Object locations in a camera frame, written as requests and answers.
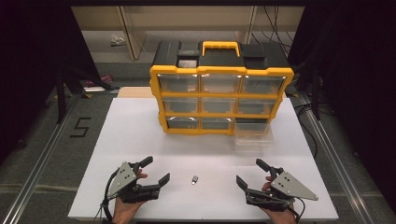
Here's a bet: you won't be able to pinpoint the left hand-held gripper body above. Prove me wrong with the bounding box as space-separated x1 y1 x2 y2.
106 161 161 204

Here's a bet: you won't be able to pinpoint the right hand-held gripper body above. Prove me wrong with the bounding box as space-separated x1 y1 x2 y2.
245 171 319 213

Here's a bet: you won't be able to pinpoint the clear plastic drawer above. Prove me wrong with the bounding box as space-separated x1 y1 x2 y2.
233 119 275 154

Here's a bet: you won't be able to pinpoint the person's right hand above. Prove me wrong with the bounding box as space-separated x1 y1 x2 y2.
261 175 298 224

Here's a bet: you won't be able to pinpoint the person's left hand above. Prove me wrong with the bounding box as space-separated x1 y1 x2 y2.
111 168 149 224

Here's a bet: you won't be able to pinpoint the light wooden board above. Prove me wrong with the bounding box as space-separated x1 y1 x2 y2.
116 86 156 99

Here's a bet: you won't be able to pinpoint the yellow black drawer organizer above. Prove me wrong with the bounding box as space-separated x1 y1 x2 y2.
148 40 295 136

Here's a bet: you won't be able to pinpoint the pink object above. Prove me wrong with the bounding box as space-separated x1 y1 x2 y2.
85 74 114 88

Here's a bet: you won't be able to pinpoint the black metal stand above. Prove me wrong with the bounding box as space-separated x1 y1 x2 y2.
55 61 120 125

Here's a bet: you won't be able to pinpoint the white crumpled cloth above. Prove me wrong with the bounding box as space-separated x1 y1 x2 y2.
109 34 127 48

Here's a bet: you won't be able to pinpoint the dark curtain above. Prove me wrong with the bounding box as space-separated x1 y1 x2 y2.
0 0 101 164
288 4 396 216

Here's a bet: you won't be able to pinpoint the beige wooden shelf unit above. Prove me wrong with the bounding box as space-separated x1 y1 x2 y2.
70 5 305 61

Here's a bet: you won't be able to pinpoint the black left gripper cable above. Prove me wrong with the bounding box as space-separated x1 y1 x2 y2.
98 168 121 222

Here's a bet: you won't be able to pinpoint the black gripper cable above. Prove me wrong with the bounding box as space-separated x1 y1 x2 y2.
287 197 307 224
98 168 121 222

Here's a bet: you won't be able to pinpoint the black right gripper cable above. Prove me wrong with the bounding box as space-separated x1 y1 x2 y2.
287 197 307 224

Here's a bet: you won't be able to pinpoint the aluminium floor rail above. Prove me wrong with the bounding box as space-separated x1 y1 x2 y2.
0 92 82 224
298 92 376 224

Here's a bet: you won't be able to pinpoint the hanging black cables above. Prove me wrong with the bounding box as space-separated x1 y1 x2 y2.
251 5 296 58

